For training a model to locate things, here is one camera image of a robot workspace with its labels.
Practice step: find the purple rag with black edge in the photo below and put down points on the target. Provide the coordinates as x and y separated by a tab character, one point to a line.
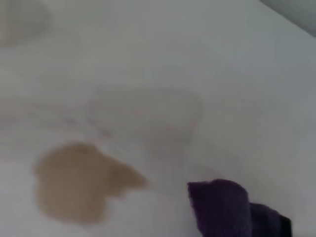
222	209

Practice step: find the brown water stain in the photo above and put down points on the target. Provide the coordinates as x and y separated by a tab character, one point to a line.
79	182

